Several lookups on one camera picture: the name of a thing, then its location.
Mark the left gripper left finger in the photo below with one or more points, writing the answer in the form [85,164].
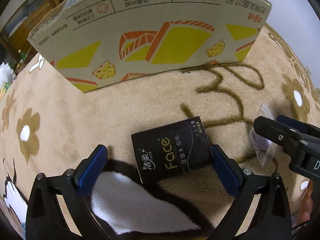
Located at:
[45,219]

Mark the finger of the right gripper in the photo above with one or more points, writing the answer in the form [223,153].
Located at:
[284,136]
[302,127]

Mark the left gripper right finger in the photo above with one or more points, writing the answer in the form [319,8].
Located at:
[272,217]

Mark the clear plastic bag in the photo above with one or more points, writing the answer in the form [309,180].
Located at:
[264,148]

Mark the black tissue pack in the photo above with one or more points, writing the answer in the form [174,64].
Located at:
[171,150]

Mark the wooden sliding wardrobe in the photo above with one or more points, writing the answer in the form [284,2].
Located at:
[18,17]

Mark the printed cardboard box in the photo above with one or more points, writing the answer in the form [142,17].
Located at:
[97,43]

